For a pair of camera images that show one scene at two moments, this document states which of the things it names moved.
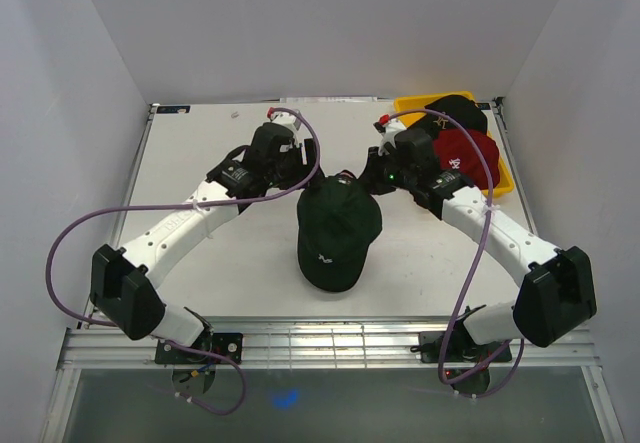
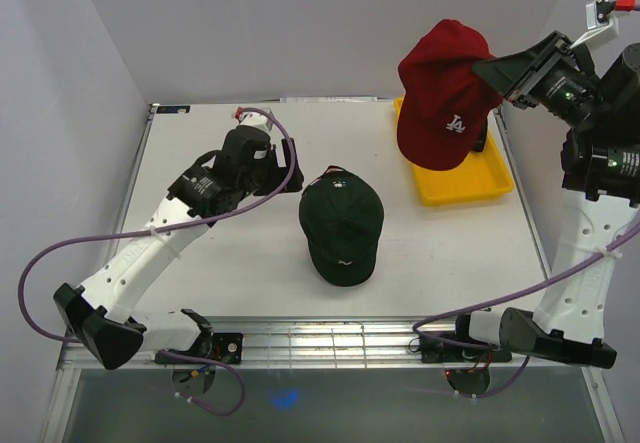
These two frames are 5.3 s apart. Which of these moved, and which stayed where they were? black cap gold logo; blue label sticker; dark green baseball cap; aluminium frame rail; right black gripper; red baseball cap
Moved: dark green baseball cap; red baseball cap; black cap gold logo; right black gripper
Stayed: blue label sticker; aluminium frame rail
